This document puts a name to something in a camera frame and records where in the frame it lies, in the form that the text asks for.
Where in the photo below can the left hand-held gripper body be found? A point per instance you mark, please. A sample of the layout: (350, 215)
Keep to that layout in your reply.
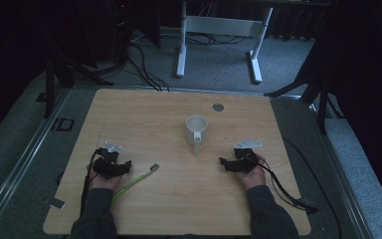
(106, 166)

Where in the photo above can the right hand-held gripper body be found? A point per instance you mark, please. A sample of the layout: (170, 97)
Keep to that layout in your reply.
(243, 158)

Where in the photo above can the person's left hand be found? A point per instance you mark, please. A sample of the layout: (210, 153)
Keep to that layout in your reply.
(103, 182)

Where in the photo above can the person's right hand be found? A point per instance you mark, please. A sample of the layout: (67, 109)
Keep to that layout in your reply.
(256, 177)

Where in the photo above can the green toothbrush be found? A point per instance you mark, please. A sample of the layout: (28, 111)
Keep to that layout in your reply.
(136, 182)

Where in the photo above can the white cup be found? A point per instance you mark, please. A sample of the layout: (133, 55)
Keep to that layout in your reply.
(196, 130)

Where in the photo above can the grey table grommet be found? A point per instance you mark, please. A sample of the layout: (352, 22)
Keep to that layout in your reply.
(218, 107)

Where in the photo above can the grey tape piece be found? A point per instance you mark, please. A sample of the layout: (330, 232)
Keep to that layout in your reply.
(57, 202)

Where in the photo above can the black stand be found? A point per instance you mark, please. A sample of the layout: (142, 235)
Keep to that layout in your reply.
(50, 79)
(321, 99)

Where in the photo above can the metal floor rail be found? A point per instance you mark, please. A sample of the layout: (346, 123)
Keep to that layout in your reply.
(341, 179)
(20, 162)

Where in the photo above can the white desk frame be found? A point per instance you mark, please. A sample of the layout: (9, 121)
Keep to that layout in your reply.
(224, 26)

